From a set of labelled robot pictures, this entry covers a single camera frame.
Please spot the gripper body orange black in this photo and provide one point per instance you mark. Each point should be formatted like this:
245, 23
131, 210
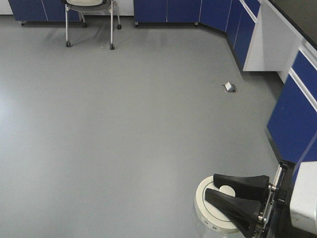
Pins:
274, 219

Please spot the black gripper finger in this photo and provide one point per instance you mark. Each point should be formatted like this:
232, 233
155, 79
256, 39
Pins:
243, 213
250, 188

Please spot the glass jar with cream lid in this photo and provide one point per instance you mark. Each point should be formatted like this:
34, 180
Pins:
212, 219

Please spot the robot arm white link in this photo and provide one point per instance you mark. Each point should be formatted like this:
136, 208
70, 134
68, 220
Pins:
303, 204

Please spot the silver floor socket box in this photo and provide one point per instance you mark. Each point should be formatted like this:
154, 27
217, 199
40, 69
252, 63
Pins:
229, 87

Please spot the blue white counter cabinets right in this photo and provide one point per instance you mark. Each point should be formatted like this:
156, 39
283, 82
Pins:
262, 40

